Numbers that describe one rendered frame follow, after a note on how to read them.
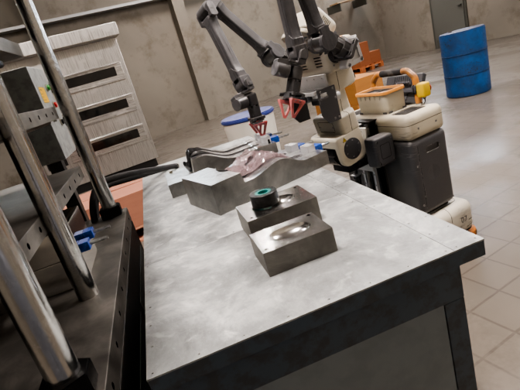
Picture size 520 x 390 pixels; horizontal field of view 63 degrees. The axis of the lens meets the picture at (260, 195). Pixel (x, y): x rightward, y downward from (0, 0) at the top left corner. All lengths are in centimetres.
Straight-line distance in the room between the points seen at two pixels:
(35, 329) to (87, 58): 654
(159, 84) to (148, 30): 133
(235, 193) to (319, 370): 72
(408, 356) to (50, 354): 70
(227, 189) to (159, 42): 1043
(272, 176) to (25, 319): 96
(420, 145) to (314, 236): 130
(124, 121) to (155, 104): 439
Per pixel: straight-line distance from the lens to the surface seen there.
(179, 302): 100
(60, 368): 86
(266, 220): 112
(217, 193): 141
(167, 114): 1163
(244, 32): 217
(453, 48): 630
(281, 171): 153
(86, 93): 717
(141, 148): 728
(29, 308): 81
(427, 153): 222
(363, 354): 95
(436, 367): 108
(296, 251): 96
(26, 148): 116
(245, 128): 436
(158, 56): 1169
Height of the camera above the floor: 126
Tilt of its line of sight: 18 degrees down
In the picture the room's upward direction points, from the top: 16 degrees counter-clockwise
